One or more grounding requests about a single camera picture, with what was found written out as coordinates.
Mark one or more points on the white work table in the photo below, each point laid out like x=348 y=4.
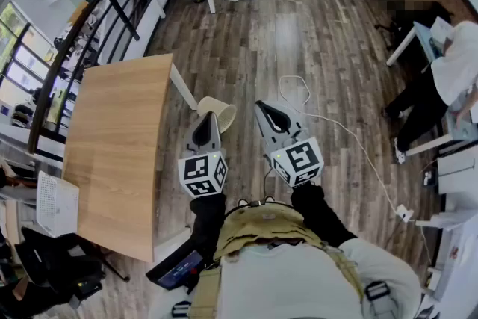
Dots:
x=452 y=130

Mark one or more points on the person's white shirt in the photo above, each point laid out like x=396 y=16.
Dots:
x=295 y=284

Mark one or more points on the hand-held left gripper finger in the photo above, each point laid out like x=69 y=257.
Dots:
x=217 y=134
x=190 y=136

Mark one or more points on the black tablet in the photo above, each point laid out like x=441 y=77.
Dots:
x=179 y=269

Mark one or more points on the person's khaki trousers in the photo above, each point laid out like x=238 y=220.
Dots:
x=261 y=224

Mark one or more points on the black office chair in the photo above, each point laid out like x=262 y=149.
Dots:
x=56 y=265

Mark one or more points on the white plastic mesh basket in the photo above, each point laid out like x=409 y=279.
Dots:
x=56 y=203

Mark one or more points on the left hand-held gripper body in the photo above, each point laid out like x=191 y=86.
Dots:
x=203 y=175

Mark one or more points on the wooden table with white legs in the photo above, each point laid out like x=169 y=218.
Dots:
x=115 y=145

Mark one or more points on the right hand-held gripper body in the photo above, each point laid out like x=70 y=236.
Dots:
x=298 y=160

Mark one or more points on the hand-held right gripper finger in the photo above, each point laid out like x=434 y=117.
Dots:
x=293 y=117
x=266 y=130

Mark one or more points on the black metal railing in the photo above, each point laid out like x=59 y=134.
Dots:
x=71 y=56

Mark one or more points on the person's right forearm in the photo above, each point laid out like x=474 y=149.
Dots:
x=317 y=213

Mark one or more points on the person's left forearm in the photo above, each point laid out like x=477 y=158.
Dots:
x=207 y=220

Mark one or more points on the white power plug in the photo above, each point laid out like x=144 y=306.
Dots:
x=405 y=213

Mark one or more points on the white side table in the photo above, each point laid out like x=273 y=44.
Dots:
x=414 y=39

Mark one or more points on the white cabinet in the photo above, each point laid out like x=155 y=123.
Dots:
x=457 y=175

